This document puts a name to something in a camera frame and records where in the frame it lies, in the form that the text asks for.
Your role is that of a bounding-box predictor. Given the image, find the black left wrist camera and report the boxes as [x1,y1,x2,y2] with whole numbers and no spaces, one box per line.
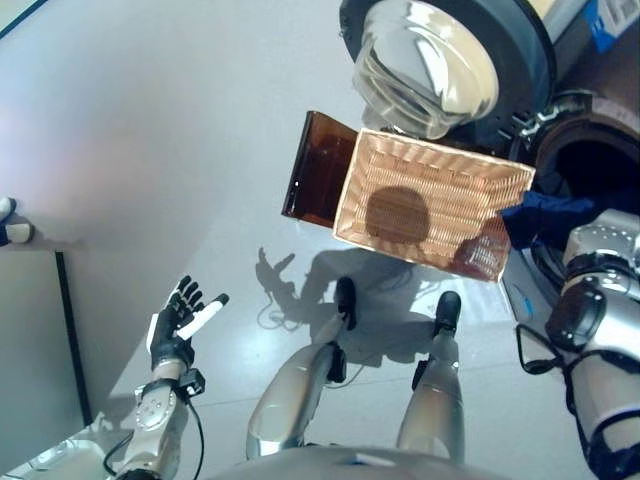
[178,368,206,396]

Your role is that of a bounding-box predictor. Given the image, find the grey washing machine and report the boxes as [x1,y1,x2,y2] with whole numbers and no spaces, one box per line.
[499,0,640,326]

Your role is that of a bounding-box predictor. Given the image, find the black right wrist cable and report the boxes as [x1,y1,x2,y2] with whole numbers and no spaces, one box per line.
[514,324,591,416]

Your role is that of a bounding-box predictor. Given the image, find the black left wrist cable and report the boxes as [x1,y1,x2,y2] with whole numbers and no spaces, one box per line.
[102,399,205,476]

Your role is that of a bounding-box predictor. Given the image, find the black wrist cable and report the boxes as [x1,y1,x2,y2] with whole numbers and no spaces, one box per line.
[102,399,205,476]
[514,324,591,416]

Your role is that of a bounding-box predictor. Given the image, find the wicker laundry basket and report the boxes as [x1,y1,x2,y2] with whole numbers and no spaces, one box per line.
[330,127,537,284]

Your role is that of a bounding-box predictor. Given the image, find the blue energy label sticker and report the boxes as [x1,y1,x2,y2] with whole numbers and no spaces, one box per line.
[587,0,639,54]

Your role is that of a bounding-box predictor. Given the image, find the blue garment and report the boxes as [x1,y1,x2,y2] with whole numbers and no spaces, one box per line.
[501,189,599,250]

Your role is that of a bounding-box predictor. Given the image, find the grey robot torso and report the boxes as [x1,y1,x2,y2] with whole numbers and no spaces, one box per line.
[209,442,516,480]

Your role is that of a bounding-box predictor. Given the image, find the silver right robot leg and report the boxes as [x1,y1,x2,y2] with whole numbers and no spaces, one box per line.
[397,290,464,461]

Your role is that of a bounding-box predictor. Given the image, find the round glass washer door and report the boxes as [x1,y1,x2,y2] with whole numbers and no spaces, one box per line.
[337,0,557,151]

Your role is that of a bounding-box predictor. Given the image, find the silver left robot leg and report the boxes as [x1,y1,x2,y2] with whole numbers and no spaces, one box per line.
[246,277,359,461]

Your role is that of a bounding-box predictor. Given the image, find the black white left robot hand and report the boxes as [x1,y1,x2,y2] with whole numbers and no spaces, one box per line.
[147,274,231,369]

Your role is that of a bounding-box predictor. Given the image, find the silver robot leg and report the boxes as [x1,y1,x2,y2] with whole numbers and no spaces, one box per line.
[397,290,464,461]
[246,277,359,461]

